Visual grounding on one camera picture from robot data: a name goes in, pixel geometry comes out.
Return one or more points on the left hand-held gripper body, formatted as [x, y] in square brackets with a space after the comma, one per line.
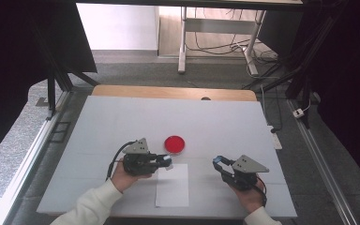
[137, 164]

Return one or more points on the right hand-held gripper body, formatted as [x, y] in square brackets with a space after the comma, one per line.
[245, 178]

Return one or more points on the blue stamp cap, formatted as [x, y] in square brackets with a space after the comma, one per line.
[218, 158]

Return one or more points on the person's right hand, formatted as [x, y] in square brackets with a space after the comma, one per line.
[250, 198]

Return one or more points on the person's left hand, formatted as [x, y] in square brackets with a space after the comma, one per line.
[125, 181]

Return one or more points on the round red ink pad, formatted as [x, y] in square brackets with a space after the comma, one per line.
[174, 144]

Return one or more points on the white paper sheet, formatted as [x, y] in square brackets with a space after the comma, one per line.
[172, 187]

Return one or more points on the small white adapter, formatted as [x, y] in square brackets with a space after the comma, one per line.
[298, 113]

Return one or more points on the black metal stand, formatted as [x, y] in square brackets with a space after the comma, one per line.
[51, 90]
[300, 72]

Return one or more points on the black curtain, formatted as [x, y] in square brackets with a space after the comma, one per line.
[350, 93]
[12, 62]

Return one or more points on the aluminium rail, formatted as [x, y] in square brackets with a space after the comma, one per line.
[28, 159]
[322, 168]

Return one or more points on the white metal desk frame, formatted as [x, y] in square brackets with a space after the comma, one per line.
[218, 26]

